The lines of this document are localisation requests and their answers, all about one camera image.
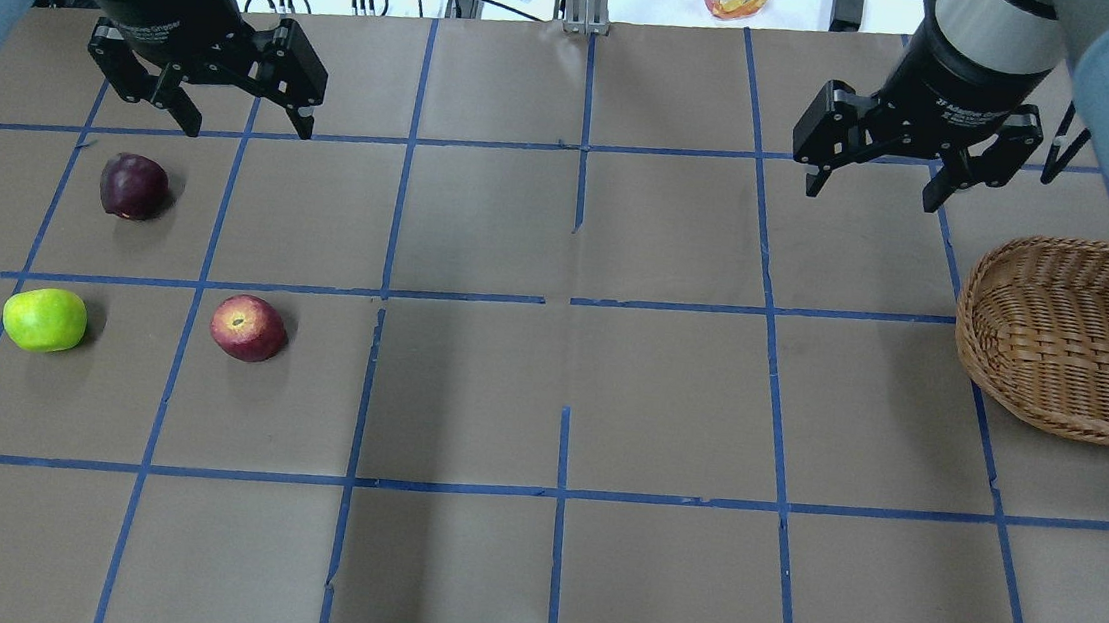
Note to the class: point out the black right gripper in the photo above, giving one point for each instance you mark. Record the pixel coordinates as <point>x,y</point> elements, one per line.
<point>952,93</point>

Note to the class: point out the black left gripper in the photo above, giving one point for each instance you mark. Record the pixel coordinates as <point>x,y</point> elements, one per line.
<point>176,9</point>

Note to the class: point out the dark red apple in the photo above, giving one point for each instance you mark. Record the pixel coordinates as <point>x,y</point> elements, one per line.
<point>133,187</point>

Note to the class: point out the green apple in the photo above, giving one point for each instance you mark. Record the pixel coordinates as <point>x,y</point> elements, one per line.
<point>45,320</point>

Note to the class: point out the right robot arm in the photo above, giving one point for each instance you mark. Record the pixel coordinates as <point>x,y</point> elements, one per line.
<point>1075,32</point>

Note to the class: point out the woven wicker basket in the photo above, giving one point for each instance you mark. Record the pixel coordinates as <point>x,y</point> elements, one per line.
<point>1032,331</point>

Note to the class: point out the black device on table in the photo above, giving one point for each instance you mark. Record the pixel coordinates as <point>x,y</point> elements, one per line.
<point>847,15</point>

